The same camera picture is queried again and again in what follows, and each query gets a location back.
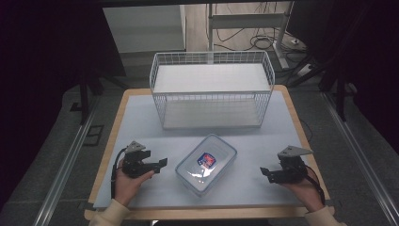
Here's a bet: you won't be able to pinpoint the white power strip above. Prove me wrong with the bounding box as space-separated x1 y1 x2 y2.
294 62 315 78

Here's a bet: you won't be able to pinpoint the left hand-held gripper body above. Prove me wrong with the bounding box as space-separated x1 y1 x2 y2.
121 140 152 179

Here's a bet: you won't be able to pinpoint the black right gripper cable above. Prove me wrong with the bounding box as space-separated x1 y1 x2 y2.
299 165 327 205

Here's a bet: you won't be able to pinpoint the pale blue table mat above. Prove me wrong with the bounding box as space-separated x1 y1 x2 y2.
92 90 327 209

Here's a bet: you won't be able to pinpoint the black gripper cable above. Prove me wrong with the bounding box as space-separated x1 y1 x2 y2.
299 165 327 205
110 148 128 200

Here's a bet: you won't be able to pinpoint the white wire shelf rack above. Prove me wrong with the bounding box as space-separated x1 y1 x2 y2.
149 50 277 130

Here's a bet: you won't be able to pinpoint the clear plastic lidded container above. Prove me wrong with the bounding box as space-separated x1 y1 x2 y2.
174 133 238 198

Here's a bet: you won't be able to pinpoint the person's right hand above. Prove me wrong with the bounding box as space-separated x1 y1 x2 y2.
280 168 327 214

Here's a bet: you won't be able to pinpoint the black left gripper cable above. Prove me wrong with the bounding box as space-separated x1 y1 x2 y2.
110 148 128 200

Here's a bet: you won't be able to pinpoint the black floor plate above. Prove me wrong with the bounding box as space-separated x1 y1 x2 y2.
82 124 105 147

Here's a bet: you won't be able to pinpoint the black stand legs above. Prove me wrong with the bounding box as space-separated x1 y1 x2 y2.
318 62 357 122
76 70 126 125

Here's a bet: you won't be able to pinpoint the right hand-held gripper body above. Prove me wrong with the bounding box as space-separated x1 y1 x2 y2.
277 145 314 185

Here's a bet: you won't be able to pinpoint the black floor cables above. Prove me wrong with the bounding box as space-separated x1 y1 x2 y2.
215 3 311 79

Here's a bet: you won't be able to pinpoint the white cabinet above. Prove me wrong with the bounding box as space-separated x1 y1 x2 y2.
103 4 187 54

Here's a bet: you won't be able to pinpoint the person's left hand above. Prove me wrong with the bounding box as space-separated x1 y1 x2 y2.
114 167 155 207

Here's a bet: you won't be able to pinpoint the white metal desk frame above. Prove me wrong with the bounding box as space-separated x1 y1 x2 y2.
206 1 295 71

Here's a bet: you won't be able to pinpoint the aluminium floor rail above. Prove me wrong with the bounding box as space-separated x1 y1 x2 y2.
32 93 102 226
322 91 399 226

